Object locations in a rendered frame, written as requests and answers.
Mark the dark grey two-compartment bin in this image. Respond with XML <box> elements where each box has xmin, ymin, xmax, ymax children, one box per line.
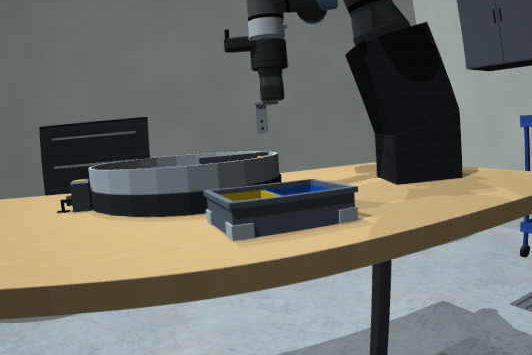
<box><xmin>203</xmin><ymin>179</ymin><xmax>358</xmax><ymax>241</ymax></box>

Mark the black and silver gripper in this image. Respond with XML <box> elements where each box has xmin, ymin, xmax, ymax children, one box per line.
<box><xmin>224</xmin><ymin>17</ymin><xmax>288</xmax><ymax>133</ymax></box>

